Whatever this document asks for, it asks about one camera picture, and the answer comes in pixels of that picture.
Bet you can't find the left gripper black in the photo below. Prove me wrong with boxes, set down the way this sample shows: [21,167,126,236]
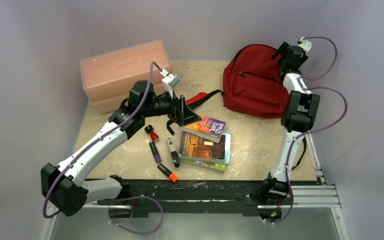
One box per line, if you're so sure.
[142,86,201,126]

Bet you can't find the Roald Dahl paperback book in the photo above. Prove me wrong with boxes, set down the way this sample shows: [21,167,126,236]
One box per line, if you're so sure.
[180,114,227,143]

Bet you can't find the red backpack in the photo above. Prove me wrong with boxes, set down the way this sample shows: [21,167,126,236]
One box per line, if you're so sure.
[186,43,290,119]

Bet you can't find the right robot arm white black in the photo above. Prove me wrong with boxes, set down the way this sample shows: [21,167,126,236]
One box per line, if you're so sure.
[260,38,321,204]

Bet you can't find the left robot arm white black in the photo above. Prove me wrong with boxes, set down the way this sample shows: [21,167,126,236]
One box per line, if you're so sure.
[40,80,201,219]

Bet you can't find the red black glue stick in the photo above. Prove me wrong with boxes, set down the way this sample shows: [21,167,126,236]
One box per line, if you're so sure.
[144,125,159,142]

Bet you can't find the dark brown cover paperback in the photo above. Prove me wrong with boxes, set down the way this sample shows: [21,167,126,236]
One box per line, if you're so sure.
[178,132,231,165]

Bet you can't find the purple black highlighter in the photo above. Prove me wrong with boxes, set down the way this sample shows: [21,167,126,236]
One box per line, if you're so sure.
[149,141,162,164]

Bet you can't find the orange black highlighter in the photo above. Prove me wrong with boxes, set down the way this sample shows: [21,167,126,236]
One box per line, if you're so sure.
[157,163,178,183]

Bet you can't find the green bottom paperback book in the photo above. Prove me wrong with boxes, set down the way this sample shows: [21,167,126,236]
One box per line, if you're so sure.
[181,159,229,172]

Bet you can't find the pink plastic storage box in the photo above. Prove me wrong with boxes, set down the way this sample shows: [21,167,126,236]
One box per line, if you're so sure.
[79,40,173,114]

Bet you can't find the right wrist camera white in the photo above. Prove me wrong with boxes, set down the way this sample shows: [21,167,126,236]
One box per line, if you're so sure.
[297,37,312,54]

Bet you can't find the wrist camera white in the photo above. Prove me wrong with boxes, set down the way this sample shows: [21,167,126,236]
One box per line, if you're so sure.
[297,37,312,54]
[160,68,181,99]

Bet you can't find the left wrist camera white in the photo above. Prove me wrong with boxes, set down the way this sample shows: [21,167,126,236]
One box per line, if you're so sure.
[160,68,181,99]

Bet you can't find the black metal base plate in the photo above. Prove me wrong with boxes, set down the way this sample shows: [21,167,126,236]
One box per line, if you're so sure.
[97,179,294,220]

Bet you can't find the aluminium frame rails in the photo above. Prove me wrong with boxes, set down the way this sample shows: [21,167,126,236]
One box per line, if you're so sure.
[46,132,350,240]

